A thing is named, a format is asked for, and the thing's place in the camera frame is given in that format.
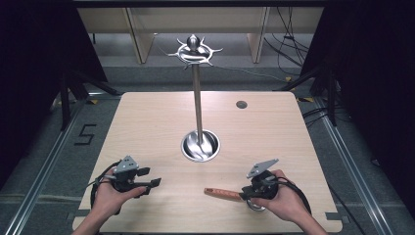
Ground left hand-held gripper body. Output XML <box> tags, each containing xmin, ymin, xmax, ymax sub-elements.
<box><xmin>112</xmin><ymin>155</ymin><xmax>142</xmax><ymax>194</ymax></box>

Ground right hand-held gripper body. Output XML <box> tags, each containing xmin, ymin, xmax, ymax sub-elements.
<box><xmin>246</xmin><ymin>158</ymin><xmax>280</xmax><ymax>201</ymax></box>

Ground wooden-handled metal ladle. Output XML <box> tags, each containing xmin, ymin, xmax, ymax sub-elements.
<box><xmin>204</xmin><ymin>187</ymin><xmax>266</xmax><ymax>212</ymax></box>

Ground person's left hand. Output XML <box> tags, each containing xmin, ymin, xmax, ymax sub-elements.
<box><xmin>94</xmin><ymin>167</ymin><xmax>148</xmax><ymax>217</ymax></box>

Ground person's right hand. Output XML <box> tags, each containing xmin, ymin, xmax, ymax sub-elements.
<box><xmin>250</xmin><ymin>168</ymin><xmax>309</xmax><ymax>225</ymax></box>

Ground metal utensil stand with hooks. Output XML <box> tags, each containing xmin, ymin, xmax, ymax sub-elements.
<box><xmin>166</xmin><ymin>33</ymin><xmax>224</xmax><ymax>164</ymax></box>

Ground black metal stand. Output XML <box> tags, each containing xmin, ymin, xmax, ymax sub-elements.
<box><xmin>273</xmin><ymin>64</ymin><xmax>339</xmax><ymax>127</ymax></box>
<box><xmin>58</xmin><ymin>69</ymin><xmax>122</xmax><ymax>132</ymax></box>

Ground dark curtain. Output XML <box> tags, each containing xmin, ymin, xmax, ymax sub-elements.
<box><xmin>0</xmin><ymin>0</ymin><xmax>109</xmax><ymax>190</ymax></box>
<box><xmin>300</xmin><ymin>0</ymin><xmax>415</xmax><ymax>210</ymax></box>

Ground light wooden shelf unit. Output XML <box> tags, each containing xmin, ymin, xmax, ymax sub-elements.
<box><xmin>76</xmin><ymin>6</ymin><xmax>325</xmax><ymax>66</ymax></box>

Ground left hand-held gripper black cable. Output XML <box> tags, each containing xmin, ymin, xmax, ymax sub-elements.
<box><xmin>87</xmin><ymin>161</ymin><xmax>122</xmax><ymax>211</ymax></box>

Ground hand-held gripper black cable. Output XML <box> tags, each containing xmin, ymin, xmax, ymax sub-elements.
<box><xmin>275</xmin><ymin>180</ymin><xmax>313</xmax><ymax>216</ymax></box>
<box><xmin>87</xmin><ymin>161</ymin><xmax>122</xmax><ymax>211</ymax></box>

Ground right hand-held gripper black cable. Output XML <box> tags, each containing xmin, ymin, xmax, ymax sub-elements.
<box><xmin>275</xmin><ymin>180</ymin><xmax>313</xmax><ymax>216</ymax></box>

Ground metal floor rail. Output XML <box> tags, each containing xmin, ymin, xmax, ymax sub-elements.
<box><xmin>312</xmin><ymin>97</ymin><xmax>394</xmax><ymax>235</ymax></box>
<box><xmin>2</xmin><ymin>97</ymin><xmax>86</xmax><ymax>235</ymax></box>

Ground black floor cable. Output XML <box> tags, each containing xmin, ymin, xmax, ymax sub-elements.
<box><xmin>326</xmin><ymin>182</ymin><xmax>368</xmax><ymax>235</ymax></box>

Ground white floor cable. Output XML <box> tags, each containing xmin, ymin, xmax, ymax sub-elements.
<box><xmin>211</xmin><ymin>64</ymin><xmax>289</xmax><ymax>83</ymax></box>

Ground black floor cables bundle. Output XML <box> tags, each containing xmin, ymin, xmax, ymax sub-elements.
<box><xmin>262</xmin><ymin>6</ymin><xmax>311</xmax><ymax>77</ymax></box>

